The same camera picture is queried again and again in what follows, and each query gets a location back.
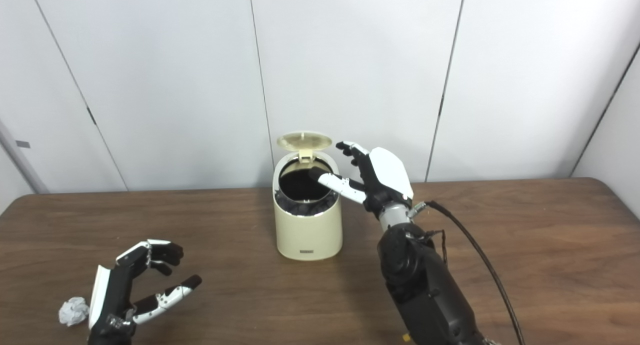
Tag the small gray wall tag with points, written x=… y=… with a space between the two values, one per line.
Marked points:
x=22 y=144

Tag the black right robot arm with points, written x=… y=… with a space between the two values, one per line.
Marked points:
x=425 y=285

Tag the white paper ball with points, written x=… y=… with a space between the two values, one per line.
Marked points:
x=74 y=311

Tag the cream-colored small trash bin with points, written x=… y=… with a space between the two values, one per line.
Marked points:
x=307 y=235

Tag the cream round bin lid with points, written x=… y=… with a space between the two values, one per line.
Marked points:
x=304 y=140

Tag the black wall panel clip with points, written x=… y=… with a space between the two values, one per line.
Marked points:
x=441 y=105
x=91 y=116

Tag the black bin liner bag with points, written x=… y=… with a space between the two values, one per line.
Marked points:
x=300 y=187

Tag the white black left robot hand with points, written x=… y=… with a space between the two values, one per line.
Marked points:
x=110 y=295

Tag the gray wall corner post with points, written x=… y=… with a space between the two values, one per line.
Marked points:
x=22 y=165

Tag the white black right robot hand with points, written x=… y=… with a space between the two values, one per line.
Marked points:
x=390 y=177

